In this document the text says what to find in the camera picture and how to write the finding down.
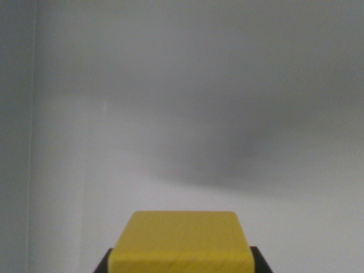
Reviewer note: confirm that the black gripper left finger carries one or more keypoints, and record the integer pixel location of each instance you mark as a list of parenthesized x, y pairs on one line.
[(103, 263)]

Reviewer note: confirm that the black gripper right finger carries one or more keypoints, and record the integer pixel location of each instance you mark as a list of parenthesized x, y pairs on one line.
[(260, 263)]

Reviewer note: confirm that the yellow wooden cube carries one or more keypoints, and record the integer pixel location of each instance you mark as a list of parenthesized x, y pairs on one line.
[(182, 241)]

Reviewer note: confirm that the white plastic tray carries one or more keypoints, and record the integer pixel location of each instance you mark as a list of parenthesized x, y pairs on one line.
[(182, 99)]

